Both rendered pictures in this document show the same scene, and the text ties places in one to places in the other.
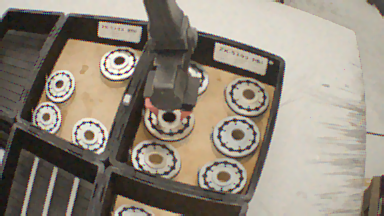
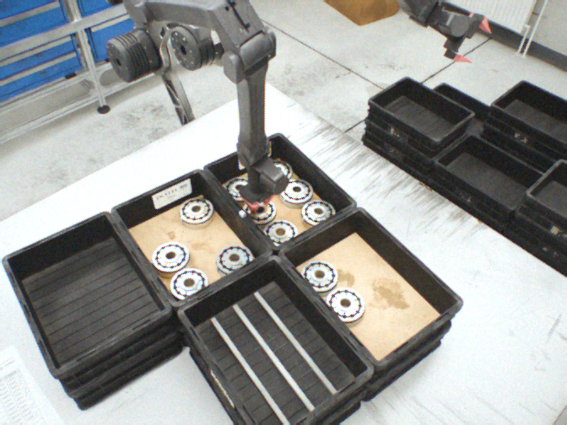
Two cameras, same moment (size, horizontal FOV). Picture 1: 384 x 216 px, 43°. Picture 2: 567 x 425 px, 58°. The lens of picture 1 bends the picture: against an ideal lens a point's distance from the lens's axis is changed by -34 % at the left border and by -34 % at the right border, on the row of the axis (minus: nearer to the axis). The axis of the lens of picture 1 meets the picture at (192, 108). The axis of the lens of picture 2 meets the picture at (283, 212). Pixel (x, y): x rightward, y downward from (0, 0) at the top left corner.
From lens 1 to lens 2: 0.72 m
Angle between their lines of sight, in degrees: 28
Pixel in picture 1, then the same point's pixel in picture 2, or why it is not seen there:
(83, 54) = (156, 228)
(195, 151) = (285, 215)
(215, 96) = not seen: hidden behind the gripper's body
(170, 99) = (283, 182)
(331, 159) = (342, 169)
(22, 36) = (58, 269)
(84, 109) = (205, 252)
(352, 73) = (295, 112)
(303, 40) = not seen: hidden behind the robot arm
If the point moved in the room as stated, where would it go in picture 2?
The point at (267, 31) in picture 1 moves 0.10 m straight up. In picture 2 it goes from (221, 141) to (219, 121)
